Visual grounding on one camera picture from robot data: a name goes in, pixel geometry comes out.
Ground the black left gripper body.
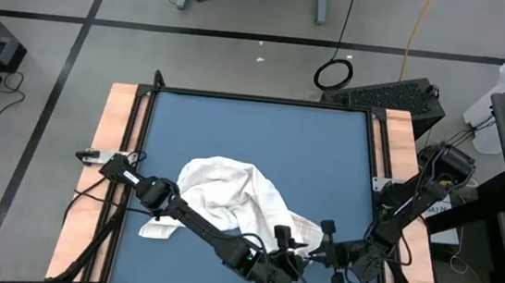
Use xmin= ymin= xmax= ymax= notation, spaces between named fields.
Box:
xmin=256 ymin=223 xmax=314 ymax=283

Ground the white paper label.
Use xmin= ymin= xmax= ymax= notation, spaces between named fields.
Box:
xmin=423 ymin=193 xmax=464 ymax=246

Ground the black aluminium table frame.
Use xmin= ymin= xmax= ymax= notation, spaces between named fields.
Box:
xmin=50 ymin=61 xmax=464 ymax=283

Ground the white towel with beige checks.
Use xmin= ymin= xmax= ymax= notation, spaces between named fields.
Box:
xmin=138 ymin=148 xmax=331 ymax=261

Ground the black perforated computer case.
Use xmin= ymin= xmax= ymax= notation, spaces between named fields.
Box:
xmin=317 ymin=68 xmax=450 ymax=143

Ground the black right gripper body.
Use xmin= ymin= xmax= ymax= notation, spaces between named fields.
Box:
xmin=315 ymin=218 xmax=371 ymax=283

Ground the yellow cable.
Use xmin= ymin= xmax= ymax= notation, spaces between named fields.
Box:
xmin=398 ymin=0 xmax=437 ymax=85

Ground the silver metal bracket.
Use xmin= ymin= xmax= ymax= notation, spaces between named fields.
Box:
xmin=371 ymin=176 xmax=394 ymax=193
xmin=74 ymin=146 xmax=116 ymax=167

